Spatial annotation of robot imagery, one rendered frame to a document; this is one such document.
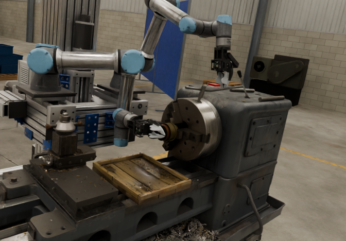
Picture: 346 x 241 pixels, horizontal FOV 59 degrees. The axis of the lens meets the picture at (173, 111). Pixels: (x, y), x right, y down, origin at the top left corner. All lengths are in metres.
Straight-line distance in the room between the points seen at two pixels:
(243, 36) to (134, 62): 10.81
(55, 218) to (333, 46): 10.78
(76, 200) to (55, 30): 1.14
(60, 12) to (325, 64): 10.15
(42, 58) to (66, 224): 0.77
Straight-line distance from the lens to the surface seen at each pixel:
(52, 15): 1.98
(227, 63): 1.56
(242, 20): 12.34
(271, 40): 11.83
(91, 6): 1.99
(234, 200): 1.79
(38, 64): 1.54
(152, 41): 1.97
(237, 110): 1.53
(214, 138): 1.50
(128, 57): 1.50
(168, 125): 1.44
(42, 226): 1.08
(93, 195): 1.10
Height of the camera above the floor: 1.51
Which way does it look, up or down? 13 degrees down
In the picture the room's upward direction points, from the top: 8 degrees clockwise
